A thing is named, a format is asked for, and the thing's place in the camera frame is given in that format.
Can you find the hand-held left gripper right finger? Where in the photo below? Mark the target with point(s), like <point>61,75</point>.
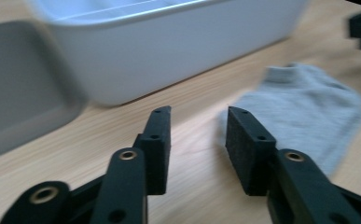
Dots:
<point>246,155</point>

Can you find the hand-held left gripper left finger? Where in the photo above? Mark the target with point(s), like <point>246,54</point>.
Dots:
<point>156,149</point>

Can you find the grey sock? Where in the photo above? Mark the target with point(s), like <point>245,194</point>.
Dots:
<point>302,112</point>

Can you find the white divided storage box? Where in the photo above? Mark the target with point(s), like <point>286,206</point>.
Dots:
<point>153,62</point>

